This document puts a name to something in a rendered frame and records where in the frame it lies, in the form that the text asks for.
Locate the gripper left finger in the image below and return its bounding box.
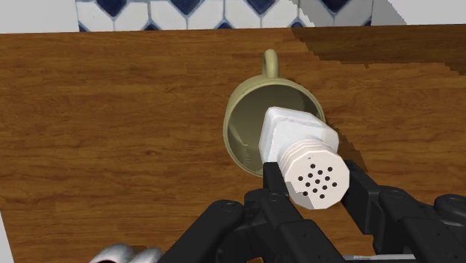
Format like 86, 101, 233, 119
157, 161, 345, 263

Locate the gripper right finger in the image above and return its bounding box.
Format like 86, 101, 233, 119
342, 159, 466, 263

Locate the white salt shaker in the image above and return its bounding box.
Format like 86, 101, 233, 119
258, 106, 351, 211

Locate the beige mug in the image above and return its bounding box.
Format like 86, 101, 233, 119
223, 49, 327, 179

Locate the silver metal object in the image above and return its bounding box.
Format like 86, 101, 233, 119
88, 243, 164, 263

